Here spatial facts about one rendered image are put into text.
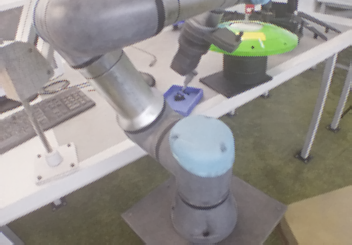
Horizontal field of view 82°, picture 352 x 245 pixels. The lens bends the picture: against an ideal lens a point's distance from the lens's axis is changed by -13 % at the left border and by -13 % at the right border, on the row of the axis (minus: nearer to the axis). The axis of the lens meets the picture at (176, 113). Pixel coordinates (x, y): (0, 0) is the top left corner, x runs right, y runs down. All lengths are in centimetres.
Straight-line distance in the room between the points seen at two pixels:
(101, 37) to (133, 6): 4
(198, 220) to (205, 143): 15
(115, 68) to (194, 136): 14
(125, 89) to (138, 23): 13
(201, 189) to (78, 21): 26
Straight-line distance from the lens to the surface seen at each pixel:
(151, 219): 48
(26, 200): 55
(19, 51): 45
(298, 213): 80
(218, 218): 41
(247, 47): 62
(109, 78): 31
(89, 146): 58
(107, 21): 21
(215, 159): 30
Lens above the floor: 126
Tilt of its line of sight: 34 degrees down
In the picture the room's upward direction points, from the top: 6 degrees counter-clockwise
